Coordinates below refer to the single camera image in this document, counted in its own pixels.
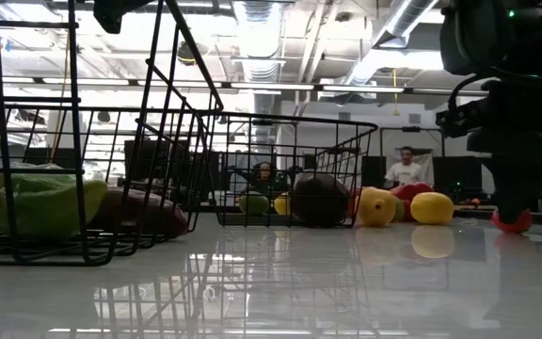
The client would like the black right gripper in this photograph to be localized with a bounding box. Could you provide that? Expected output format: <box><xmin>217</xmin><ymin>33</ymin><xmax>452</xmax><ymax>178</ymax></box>
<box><xmin>435</xmin><ymin>70</ymin><xmax>542</xmax><ymax>221</ymax></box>

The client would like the small red fruit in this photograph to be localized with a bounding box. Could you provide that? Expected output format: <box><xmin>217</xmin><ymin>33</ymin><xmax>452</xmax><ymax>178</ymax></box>
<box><xmin>490</xmin><ymin>208</ymin><xmax>534</xmax><ymax>234</ymax></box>

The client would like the yellow lemon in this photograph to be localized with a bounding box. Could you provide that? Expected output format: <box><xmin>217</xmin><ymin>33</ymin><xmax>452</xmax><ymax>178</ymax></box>
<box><xmin>409</xmin><ymin>191</ymin><xmax>455</xmax><ymax>225</ymax></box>

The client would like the red bell pepper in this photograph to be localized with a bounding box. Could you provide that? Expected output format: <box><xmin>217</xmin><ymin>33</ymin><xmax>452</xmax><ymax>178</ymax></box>
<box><xmin>390</xmin><ymin>182</ymin><xmax>435</xmax><ymax>222</ymax></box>

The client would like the green lime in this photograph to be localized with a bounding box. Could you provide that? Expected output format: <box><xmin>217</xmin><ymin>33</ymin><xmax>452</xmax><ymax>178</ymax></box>
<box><xmin>238</xmin><ymin>190</ymin><xmax>271</xmax><ymax>217</ymax></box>
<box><xmin>391</xmin><ymin>195</ymin><xmax>407</xmax><ymax>223</ymax></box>

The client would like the black wire basket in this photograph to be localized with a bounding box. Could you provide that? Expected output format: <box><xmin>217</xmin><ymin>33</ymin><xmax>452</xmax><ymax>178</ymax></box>
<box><xmin>199</xmin><ymin>111</ymin><xmax>379</xmax><ymax>229</ymax></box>
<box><xmin>0</xmin><ymin>0</ymin><xmax>225</xmax><ymax>267</ymax></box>

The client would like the yellow orange mango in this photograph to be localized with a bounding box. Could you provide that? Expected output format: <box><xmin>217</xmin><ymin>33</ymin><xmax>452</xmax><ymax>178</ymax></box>
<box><xmin>355</xmin><ymin>186</ymin><xmax>398</xmax><ymax>228</ymax></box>

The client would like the red apple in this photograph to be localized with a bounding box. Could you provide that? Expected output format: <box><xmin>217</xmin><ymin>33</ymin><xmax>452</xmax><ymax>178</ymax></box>
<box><xmin>348</xmin><ymin>186</ymin><xmax>362</xmax><ymax>213</ymax></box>

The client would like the dark red plum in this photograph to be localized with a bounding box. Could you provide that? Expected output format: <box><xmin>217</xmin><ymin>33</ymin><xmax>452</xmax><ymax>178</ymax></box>
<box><xmin>291</xmin><ymin>171</ymin><xmax>351</xmax><ymax>227</ymax></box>

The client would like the green chili pepper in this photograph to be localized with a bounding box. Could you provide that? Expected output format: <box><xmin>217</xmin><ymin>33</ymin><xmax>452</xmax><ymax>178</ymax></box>
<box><xmin>0</xmin><ymin>162</ymin><xmax>108</xmax><ymax>239</ymax></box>

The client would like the dark red chili pepper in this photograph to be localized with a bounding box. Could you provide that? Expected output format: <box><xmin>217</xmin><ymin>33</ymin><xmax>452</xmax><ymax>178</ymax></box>
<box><xmin>89</xmin><ymin>186</ymin><xmax>191</xmax><ymax>239</ymax></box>

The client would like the black panel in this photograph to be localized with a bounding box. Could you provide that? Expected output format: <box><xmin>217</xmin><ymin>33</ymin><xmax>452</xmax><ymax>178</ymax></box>
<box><xmin>361</xmin><ymin>155</ymin><xmax>388</xmax><ymax>189</ymax></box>
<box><xmin>433</xmin><ymin>155</ymin><xmax>483</xmax><ymax>202</ymax></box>

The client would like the person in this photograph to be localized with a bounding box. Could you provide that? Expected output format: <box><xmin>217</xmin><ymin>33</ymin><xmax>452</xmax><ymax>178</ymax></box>
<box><xmin>247</xmin><ymin>161</ymin><xmax>281</xmax><ymax>195</ymax></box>
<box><xmin>383</xmin><ymin>145</ymin><xmax>426</xmax><ymax>187</ymax></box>

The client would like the small yellow fruit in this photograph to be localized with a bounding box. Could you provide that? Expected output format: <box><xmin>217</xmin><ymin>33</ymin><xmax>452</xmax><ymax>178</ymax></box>
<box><xmin>273</xmin><ymin>191</ymin><xmax>294</xmax><ymax>217</ymax></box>

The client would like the silver ventilation duct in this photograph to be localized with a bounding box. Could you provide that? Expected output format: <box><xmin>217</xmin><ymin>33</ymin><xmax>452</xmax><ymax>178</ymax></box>
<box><xmin>231</xmin><ymin>0</ymin><xmax>285</xmax><ymax>114</ymax></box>
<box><xmin>344</xmin><ymin>0</ymin><xmax>442</xmax><ymax>87</ymax></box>

